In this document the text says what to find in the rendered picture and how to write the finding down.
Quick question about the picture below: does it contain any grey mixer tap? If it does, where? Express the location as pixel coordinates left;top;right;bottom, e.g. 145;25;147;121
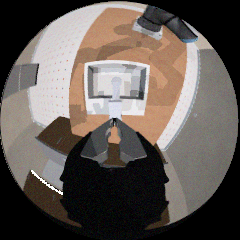
108;82;122;121

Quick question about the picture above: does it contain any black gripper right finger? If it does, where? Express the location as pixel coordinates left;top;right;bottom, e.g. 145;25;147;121
115;117;169;184

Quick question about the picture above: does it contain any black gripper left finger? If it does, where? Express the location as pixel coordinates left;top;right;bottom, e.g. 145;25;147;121
59;118;115;182

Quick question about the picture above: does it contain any grey square sink basin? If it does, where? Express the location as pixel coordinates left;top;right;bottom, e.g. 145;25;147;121
84;60;150;116

